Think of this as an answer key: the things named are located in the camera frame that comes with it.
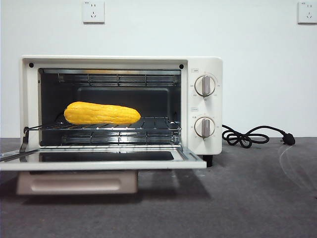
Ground glass oven door with handle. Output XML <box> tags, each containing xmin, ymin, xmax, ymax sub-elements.
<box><xmin>0</xmin><ymin>146</ymin><xmax>208</xmax><ymax>196</ymax></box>

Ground black power cable with plug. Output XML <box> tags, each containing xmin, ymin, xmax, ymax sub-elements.
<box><xmin>221</xmin><ymin>124</ymin><xmax>296</xmax><ymax>149</ymax></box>

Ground round cream oven knob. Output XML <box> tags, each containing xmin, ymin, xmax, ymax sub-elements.
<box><xmin>194</xmin><ymin>75</ymin><xmax>215</xmax><ymax>97</ymax></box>
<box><xmin>194</xmin><ymin>117</ymin><xmax>215</xmax><ymax>138</ymax></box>

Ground metal wire oven rack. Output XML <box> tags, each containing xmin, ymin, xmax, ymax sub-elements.
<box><xmin>24</xmin><ymin>117</ymin><xmax>182</xmax><ymax>131</ymax></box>

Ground white wall socket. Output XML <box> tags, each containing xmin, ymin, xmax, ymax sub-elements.
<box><xmin>83</xmin><ymin>0</ymin><xmax>105</xmax><ymax>25</ymax></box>
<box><xmin>297</xmin><ymin>0</ymin><xmax>317</xmax><ymax>25</ymax></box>

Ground yellow corn cob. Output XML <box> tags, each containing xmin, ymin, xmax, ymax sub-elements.
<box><xmin>63</xmin><ymin>101</ymin><xmax>142</xmax><ymax>125</ymax></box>

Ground cream white Toshiba toaster oven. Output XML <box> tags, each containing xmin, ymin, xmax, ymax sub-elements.
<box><xmin>19</xmin><ymin>56</ymin><xmax>223</xmax><ymax>168</ymax></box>

